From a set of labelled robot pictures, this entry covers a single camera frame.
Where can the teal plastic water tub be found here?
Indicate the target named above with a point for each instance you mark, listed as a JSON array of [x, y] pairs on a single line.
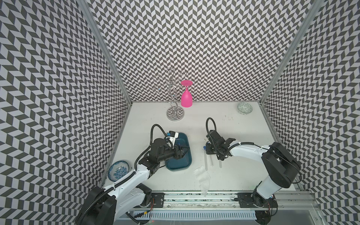
[[182, 140]]

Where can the chrome glass rack stand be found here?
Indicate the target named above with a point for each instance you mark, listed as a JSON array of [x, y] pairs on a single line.
[[170, 82]]

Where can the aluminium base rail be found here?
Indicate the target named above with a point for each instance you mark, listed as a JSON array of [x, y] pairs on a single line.
[[228, 200]]

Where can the pink plastic wine glass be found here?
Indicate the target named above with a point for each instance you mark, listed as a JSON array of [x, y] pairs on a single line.
[[186, 99]]

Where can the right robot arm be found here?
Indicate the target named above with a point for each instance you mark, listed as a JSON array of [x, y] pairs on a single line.
[[281, 166]]

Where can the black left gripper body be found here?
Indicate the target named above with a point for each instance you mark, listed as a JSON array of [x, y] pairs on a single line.
[[173, 153]]

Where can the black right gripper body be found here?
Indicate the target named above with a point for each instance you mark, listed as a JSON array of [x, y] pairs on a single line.
[[210, 149]]

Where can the patterned ceramic bowl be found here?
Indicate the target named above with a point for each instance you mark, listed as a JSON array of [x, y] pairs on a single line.
[[244, 108]]

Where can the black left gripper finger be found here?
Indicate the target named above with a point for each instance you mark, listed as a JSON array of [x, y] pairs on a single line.
[[185, 154], [184, 148]]

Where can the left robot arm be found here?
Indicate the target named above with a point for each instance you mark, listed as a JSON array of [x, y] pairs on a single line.
[[103, 206]]

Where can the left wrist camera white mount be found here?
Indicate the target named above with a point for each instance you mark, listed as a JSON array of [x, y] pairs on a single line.
[[171, 137]]

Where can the blue patterned plate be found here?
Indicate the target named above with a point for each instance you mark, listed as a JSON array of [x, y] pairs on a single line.
[[118, 170]]

